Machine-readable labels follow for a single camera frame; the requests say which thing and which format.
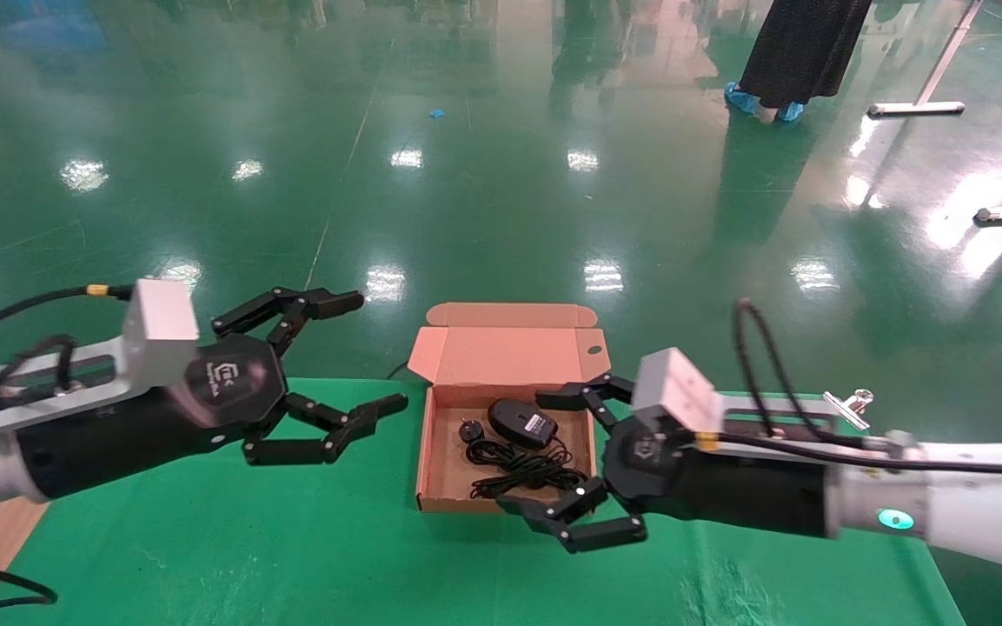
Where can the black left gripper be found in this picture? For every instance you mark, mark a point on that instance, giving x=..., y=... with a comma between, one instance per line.
x=222, y=391

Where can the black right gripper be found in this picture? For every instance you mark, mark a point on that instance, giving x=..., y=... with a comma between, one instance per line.
x=726, y=487

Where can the small black round adapter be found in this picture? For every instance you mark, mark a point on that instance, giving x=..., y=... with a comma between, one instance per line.
x=470, y=430

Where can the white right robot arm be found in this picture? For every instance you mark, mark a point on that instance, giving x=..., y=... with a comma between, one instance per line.
x=970, y=513

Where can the open brown cardboard box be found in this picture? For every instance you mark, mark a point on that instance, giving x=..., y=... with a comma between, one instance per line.
x=509, y=356

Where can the green table cloth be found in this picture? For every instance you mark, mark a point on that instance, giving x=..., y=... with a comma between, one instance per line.
x=335, y=556

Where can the blue shoe cover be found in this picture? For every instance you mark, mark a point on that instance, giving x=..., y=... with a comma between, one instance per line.
x=790, y=111
x=741, y=98

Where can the person in black skirt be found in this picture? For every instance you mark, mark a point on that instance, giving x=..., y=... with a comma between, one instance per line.
x=805, y=52

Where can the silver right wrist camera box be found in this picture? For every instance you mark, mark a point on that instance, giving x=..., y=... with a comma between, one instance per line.
x=674, y=387

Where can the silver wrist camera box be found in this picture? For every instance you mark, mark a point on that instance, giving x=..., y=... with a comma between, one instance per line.
x=157, y=335
x=674, y=387

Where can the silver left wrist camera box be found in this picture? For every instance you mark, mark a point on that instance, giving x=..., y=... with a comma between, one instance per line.
x=157, y=335

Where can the white table leg frame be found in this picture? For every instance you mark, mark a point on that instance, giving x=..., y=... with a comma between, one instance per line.
x=918, y=109

